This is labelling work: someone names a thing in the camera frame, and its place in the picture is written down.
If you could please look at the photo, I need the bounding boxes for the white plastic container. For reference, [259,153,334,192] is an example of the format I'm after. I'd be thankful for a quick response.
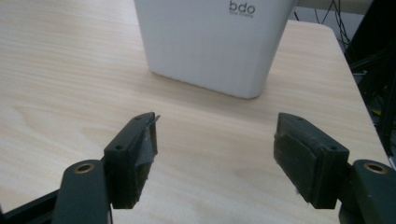
[133,0,299,100]

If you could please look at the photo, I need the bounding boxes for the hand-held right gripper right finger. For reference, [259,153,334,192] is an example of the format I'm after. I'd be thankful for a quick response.
[273,112,350,210]

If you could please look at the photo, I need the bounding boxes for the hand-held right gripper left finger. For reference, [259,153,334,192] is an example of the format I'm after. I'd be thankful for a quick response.
[103,111,162,210]

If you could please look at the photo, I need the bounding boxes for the hanging black cables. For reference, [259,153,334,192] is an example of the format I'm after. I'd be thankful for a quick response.
[292,0,354,50]

